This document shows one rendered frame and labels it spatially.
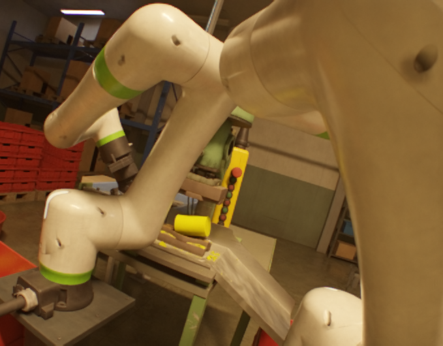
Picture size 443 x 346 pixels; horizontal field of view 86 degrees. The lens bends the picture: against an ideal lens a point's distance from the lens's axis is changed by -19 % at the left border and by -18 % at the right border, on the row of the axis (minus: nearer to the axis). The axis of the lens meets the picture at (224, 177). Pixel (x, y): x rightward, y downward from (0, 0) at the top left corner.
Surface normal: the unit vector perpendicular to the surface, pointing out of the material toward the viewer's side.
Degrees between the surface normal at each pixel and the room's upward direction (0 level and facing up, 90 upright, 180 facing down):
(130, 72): 145
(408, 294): 120
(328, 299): 16
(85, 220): 89
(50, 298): 81
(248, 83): 138
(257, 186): 90
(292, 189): 90
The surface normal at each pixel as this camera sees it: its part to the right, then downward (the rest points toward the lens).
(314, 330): -0.88, -0.30
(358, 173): -0.87, 0.43
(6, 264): -0.24, 0.00
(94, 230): 0.72, 0.23
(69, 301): 0.67, -0.24
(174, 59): 0.51, 0.74
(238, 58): -0.92, 0.17
